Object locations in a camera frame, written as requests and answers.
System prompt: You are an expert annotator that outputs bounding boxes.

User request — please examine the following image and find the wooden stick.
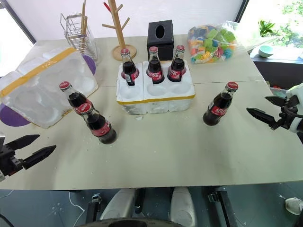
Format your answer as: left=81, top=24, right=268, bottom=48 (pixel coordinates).
left=81, top=16, right=89, bottom=49
left=80, top=0, right=87, bottom=36

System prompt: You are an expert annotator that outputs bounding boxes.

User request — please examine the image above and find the black tissue box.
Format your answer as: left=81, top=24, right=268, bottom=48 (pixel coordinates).
left=146, top=19, right=175, bottom=61

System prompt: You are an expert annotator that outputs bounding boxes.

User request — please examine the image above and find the black side cabinet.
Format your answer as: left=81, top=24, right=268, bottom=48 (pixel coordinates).
left=250, top=53, right=303, bottom=84

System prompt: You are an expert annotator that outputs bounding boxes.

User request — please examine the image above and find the white robot leg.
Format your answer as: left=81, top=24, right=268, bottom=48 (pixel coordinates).
left=170, top=186, right=197, bottom=227
left=99, top=188, right=136, bottom=221

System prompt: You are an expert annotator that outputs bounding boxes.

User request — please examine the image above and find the white foam lid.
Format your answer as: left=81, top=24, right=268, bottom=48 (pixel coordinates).
left=0, top=46, right=99, bottom=130

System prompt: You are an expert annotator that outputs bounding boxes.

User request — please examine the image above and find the grey shoe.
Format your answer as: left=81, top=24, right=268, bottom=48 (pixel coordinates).
left=284, top=198, right=303, bottom=216

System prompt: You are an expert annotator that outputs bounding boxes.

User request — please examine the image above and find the white foam bottle tray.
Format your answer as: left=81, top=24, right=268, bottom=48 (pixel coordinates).
left=116, top=60, right=196, bottom=116

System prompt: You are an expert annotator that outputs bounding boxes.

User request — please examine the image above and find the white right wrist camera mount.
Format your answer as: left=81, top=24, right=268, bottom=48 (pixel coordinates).
left=285, top=82, right=303, bottom=133

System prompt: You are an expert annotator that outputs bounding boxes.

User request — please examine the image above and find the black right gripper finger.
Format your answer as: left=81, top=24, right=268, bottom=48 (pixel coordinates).
left=246, top=107, right=284, bottom=131
left=265, top=96, right=287, bottom=108

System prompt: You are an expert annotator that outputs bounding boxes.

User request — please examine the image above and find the bag of coloured building blocks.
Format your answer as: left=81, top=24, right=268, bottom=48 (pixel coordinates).
left=187, top=20, right=240, bottom=65

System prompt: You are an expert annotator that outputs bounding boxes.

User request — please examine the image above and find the small colourful toy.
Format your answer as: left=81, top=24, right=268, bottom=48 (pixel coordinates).
left=269, top=86, right=288, bottom=98

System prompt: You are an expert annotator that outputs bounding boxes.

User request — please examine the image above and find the glass cola bottle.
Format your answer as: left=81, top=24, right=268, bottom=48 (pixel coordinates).
left=203, top=81, right=239, bottom=127
left=120, top=48, right=141, bottom=87
left=167, top=45, right=187, bottom=83
left=73, top=102, right=117, bottom=145
left=59, top=80, right=93, bottom=112
left=145, top=46, right=165, bottom=84

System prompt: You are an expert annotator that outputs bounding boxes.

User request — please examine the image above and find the black table leg bracket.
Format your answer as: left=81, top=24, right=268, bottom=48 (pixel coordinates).
left=85, top=193, right=103, bottom=223
left=207, top=188, right=235, bottom=227

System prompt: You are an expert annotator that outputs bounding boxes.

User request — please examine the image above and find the wooden mug tree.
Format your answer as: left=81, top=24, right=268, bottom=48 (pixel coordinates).
left=102, top=0, right=138, bottom=60

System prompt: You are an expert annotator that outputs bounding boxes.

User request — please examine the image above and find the green potted plant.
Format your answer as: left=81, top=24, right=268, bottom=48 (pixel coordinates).
left=258, top=19, right=276, bottom=37

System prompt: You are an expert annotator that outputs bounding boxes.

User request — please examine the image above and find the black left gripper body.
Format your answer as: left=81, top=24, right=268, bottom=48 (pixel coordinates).
left=0, top=143, right=26, bottom=177

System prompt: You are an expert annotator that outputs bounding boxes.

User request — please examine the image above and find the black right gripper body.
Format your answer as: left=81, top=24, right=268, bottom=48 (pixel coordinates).
left=277, top=95, right=300, bottom=130

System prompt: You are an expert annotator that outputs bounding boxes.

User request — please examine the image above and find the pale green bowl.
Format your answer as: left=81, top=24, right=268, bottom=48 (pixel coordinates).
left=258, top=45, right=274, bottom=58

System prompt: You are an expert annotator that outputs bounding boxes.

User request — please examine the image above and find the purple round mat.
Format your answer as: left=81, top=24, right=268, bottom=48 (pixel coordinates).
left=0, top=103, right=32, bottom=128
left=82, top=54, right=97, bottom=77

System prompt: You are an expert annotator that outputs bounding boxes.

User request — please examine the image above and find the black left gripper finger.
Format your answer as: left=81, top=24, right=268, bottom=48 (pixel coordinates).
left=18, top=145, right=57, bottom=170
left=4, top=134, right=40, bottom=151

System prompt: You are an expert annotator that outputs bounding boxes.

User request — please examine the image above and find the metal wire rack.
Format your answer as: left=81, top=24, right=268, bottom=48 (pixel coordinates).
left=60, top=12, right=99, bottom=65

